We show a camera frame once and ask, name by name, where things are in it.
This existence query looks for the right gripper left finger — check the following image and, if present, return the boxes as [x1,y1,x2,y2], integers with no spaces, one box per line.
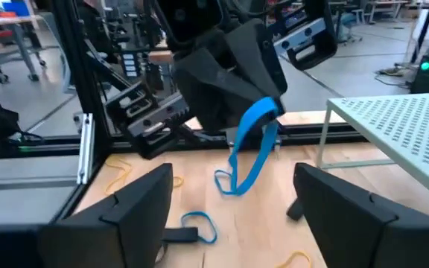
[0,162,175,268]

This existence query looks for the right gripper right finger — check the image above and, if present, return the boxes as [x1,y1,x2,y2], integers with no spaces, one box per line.
[293,162,429,268]

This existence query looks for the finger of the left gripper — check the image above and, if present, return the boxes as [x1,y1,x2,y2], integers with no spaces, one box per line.
[173,47,272,133]
[232,18,288,113]

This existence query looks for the blue rubber band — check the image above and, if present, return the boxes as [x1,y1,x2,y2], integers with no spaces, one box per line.
[213,95,281,197]
[180,211,219,245]

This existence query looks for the green perforated metal shelf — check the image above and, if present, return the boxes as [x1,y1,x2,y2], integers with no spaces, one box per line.
[316,92,429,209]

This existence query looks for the blue storage bin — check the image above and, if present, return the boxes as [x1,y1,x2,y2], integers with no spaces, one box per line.
[1,0,31,16]

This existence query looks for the grey rolling table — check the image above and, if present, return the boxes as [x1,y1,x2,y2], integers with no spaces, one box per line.
[0,10,50,85]

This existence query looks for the silver corner bracket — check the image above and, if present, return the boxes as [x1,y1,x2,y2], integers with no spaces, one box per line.
[77,112,96,186]

